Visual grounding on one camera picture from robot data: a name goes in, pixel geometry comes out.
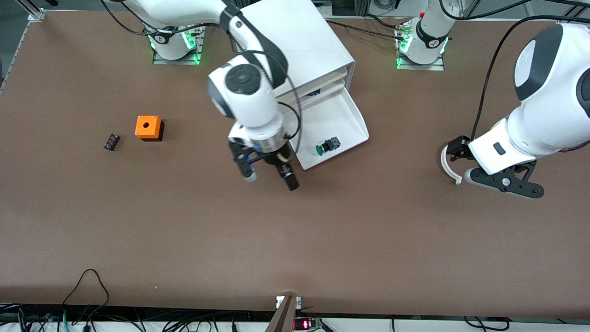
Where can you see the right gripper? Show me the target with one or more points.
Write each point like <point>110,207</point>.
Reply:
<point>279,160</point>

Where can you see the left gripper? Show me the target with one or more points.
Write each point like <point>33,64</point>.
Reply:
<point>457,147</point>

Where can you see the green push button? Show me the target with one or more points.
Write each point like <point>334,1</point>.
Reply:
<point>327,146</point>

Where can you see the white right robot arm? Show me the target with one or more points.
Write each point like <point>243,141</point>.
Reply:
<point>249,101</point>

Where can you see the white curved plastic arc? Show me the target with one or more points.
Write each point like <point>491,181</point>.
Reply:
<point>445,168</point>

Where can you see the circuit board with red display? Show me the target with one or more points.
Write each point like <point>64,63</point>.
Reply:
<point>306,324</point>

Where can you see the orange box with hole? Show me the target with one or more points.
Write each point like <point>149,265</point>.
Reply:
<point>147,125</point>

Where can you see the small black terminal block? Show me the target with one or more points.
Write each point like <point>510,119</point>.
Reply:
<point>112,142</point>

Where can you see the grey camera mounting post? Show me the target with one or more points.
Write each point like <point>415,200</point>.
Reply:
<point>283,316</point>

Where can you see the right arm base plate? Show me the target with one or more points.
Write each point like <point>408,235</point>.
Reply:
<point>200,46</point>

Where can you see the aluminium frame profile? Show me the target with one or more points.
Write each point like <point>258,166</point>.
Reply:
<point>33,11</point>

